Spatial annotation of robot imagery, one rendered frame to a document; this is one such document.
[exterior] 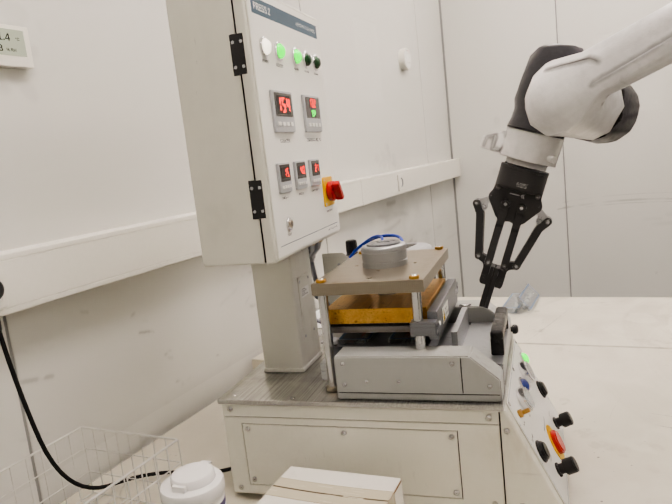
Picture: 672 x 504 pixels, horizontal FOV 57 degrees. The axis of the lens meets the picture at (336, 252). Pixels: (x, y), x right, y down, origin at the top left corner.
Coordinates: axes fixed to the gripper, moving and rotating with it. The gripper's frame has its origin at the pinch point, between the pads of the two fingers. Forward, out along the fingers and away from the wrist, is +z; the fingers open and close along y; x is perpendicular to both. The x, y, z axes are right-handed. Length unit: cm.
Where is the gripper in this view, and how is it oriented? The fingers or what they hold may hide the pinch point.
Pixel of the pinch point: (489, 285)
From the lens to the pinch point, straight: 106.4
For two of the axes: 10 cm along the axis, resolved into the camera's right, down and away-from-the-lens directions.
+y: 9.2, 2.8, -2.6
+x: 3.2, -1.8, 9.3
